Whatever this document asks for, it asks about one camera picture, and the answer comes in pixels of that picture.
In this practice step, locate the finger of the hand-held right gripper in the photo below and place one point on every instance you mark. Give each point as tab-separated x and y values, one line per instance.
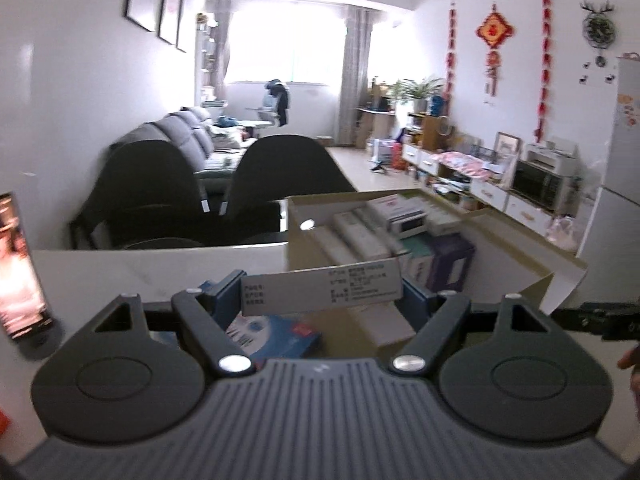
580	319

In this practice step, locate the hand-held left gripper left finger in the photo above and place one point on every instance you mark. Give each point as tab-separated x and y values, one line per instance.
227	295

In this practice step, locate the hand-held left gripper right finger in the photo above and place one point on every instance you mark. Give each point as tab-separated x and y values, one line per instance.
415	300

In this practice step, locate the teal white medicine box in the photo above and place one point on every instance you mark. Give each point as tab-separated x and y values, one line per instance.
417	260

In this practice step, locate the dark purple box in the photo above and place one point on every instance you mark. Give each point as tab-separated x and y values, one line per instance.
450	265

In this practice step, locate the blue cartoon baby box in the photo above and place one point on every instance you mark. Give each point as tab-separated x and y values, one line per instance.
285	335

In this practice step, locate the white box dark label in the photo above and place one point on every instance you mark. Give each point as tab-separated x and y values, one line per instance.
407	224

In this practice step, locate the white box black characters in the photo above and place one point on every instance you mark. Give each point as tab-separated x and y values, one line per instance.
365	235

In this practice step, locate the beige cardboard box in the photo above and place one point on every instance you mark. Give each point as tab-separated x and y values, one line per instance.
300	245

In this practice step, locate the long white medicine box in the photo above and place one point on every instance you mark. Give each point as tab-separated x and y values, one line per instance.
320	287

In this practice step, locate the small white medicine box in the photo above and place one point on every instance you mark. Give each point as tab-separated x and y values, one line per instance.
335	245

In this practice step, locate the person's right hand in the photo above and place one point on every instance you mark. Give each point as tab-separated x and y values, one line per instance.
634	370

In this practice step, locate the clear plastic bag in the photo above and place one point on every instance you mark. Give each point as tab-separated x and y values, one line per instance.
562	235

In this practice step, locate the white refrigerator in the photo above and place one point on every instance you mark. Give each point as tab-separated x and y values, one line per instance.
615	210

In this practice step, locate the white drawer cabinet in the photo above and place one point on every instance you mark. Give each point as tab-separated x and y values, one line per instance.
487	192

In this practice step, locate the dark dining chair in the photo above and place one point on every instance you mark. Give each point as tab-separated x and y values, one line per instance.
290	170
145	185

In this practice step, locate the black microwave oven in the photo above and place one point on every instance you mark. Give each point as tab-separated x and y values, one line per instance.
535	185

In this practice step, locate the pink floral cloth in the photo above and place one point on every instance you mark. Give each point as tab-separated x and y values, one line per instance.
465	162

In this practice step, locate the white plastic basket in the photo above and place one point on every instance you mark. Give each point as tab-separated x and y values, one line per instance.
382	150

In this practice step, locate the white printer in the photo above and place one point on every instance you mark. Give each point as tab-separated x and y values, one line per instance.
555	160

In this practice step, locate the wooden cube shelf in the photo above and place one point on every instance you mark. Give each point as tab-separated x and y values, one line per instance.
435	130

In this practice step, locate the blue stuffed toy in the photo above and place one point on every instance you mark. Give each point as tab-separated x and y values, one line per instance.
227	121

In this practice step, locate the small round fan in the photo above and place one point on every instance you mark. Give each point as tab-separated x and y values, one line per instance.
443	126

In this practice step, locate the grey sofa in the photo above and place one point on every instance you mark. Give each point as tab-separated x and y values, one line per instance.
165	130

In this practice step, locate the light wooden computer desk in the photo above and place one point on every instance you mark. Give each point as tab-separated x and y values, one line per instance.
375	127

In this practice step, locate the small wooden stool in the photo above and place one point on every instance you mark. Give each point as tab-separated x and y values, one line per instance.
325	140

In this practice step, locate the round black phone stand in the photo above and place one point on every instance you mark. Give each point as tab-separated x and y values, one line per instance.
45	345

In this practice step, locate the white office chair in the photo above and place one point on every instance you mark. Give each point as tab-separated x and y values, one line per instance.
267	110

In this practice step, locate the blue toy figure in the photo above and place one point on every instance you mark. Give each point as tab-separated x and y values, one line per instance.
437	105

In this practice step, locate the dark jacket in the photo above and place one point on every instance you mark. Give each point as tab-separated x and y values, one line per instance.
282	102

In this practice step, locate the potted green plant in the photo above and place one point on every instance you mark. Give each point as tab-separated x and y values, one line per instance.
420	92

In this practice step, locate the black smartphone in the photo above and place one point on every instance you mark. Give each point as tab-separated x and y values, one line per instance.
20	270

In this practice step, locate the grey curtain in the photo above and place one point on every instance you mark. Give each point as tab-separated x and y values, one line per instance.
222	45
355	75

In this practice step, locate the white bookshelf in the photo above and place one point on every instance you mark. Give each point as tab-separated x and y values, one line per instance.
206	60

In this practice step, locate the narrow framed picture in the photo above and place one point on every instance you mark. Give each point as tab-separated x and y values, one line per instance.
183	20

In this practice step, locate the red knot ornament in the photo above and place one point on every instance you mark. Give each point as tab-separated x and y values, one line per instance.
495	30

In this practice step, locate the framed pink tree picture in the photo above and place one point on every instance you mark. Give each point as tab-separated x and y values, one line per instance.
171	5

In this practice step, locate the leaning photo frame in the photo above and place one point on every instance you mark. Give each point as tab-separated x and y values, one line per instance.
507	147

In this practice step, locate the black antler wall clock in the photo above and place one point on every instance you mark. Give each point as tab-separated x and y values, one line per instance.
598	30

